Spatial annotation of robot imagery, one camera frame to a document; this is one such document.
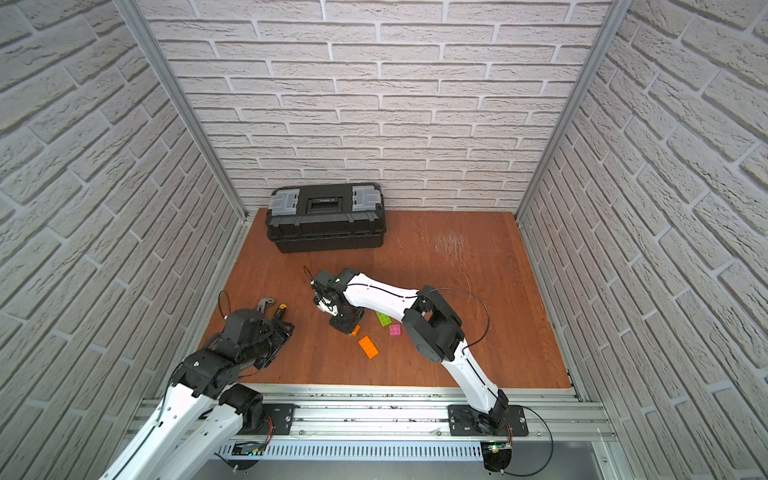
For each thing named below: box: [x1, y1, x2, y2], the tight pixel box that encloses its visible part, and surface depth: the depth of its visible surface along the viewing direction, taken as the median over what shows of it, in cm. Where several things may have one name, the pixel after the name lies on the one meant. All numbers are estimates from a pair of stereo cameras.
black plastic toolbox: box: [266, 182, 387, 253], surface depth 100 cm
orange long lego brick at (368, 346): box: [358, 335, 379, 359], surface depth 87 cm
